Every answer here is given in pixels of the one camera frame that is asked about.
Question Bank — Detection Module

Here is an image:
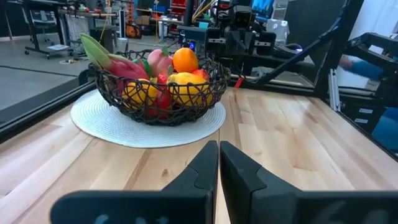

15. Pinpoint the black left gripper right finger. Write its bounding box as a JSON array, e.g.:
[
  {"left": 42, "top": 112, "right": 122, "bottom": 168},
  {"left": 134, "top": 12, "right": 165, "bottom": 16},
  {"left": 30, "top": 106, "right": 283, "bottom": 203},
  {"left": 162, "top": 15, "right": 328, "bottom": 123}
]
[{"left": 219, "top": 141, "right": 398, "bottom": 224}]

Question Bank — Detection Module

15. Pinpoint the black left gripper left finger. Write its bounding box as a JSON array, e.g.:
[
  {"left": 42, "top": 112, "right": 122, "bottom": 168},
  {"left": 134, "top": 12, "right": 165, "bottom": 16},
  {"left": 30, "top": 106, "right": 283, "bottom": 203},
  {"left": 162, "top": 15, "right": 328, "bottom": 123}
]
[{"left": 50, "top": 139, "right": 220, "bottom": 224}]

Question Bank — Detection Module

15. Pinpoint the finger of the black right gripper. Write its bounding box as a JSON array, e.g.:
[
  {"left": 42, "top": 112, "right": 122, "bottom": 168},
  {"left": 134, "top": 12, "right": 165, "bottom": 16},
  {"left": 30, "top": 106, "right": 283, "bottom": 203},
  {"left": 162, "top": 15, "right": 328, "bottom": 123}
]
[
  {"left": 241, "top": 29, "right": 256, "bottom": 57},
  {"left": 227, "top": 29, "right": 242, "bottom": 56}
]

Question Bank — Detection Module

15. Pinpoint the red oblong mango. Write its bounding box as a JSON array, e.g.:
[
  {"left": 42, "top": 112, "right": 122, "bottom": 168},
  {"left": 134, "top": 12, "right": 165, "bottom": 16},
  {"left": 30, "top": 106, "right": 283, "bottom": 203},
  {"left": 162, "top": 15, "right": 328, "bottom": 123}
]
[{"left": 192, "top": 68, "right": 211, "bottom": 82}]

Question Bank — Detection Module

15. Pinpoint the round orange tangerine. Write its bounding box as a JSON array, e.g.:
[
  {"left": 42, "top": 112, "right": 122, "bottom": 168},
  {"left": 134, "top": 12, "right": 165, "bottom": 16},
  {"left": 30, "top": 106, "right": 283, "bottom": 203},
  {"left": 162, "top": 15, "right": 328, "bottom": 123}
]
[{"left": 172, "top": 47, "right": 200, "bottom": 74}]

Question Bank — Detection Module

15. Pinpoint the large yellow mango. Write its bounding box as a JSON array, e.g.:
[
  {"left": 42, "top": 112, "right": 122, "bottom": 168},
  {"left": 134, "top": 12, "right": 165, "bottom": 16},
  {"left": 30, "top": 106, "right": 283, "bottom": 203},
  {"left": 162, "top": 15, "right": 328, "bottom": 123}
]
[{"left": 167, "top": 72, "right": 214, "bottom": 108}]

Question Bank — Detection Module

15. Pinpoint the pink peach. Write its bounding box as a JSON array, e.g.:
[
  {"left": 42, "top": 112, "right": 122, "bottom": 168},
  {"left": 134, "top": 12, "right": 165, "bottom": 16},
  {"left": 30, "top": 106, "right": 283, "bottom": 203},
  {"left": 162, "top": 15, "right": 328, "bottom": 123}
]
[{"left": 147, "top": 45, "right": 174, "bottom": 77}]

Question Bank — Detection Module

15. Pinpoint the red bell pepper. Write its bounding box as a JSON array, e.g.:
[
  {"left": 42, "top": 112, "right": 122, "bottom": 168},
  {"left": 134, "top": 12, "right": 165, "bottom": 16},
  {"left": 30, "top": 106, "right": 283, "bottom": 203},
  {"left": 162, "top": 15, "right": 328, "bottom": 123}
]
[{"left": 156, "top": 65, "right": 174, "bottom": 93}]

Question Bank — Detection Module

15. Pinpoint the red strawberry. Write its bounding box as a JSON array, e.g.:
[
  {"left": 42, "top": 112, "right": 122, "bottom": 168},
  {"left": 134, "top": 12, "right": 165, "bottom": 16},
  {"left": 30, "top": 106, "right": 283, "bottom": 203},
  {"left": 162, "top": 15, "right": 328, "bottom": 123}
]
[{"left": 145, "top": 95, "right": 172, "bottom": 119}]

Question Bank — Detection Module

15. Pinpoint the pink dragon fruit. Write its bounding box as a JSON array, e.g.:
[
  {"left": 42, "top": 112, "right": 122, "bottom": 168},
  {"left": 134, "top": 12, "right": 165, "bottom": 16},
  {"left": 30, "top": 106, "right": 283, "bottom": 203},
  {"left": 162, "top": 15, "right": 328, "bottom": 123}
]
[{"left": 80, "top": 33, "right": 150, "bottom": 82}]

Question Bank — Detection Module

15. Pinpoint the small yellow-orange fruit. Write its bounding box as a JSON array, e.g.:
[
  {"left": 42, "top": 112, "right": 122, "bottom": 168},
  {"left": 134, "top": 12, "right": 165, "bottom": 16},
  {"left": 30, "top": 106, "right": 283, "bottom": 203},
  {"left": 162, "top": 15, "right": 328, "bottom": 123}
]
[{"left": 121, "top": 78, "right": 159, "bottom": 108}]

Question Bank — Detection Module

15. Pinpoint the white box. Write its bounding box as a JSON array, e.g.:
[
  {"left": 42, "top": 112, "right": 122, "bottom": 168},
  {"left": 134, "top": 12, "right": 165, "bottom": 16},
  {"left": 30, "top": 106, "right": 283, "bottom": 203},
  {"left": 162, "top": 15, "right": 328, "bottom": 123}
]
[{"left": 266, "top": 18, "right": 290, "bottom": 48}]

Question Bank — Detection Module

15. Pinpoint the blue screen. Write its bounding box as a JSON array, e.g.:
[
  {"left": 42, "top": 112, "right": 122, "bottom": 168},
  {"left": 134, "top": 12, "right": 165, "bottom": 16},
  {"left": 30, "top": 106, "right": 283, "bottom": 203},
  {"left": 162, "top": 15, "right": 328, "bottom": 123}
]
[{"left": 251, "top": 0, "right": 277, "bottom": 19}]

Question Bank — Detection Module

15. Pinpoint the person's hand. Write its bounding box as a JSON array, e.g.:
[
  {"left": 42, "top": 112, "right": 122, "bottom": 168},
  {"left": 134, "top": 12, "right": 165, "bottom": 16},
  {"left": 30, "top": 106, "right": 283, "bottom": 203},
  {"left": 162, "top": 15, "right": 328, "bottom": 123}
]
[{"left": 338, "top": 55, "right": 353, "bottom": 70}]

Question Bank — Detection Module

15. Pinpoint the black waste bin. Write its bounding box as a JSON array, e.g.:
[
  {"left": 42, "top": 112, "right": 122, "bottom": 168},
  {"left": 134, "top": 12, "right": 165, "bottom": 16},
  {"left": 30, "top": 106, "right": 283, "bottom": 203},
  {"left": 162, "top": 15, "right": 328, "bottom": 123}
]
[{"left": 89, "top": 26, "right": 114, "bottom": 54}]

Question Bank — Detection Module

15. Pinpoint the person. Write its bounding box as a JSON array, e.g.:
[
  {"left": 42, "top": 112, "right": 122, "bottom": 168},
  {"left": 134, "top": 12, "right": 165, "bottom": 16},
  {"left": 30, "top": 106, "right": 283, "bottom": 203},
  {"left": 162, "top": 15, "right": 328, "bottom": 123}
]
[{"left": 338, "top": 55, "right": 398, "bottom": 154}]

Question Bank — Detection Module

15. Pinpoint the black rolling desk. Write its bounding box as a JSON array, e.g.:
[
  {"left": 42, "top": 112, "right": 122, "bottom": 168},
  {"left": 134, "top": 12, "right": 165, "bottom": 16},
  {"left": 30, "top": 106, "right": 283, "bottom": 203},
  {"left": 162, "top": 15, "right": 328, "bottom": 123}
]
[{"left": 1, "top": 0, "right": 77, "bottom": 59}]

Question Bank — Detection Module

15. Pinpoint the dark woven wire basket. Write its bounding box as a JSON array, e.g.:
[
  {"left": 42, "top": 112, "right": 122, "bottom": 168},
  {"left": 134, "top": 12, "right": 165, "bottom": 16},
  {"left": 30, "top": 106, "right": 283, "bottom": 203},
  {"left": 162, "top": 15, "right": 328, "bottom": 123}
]
[{"left": 88, "top": 49, "right": 231, "bottom": 127}]

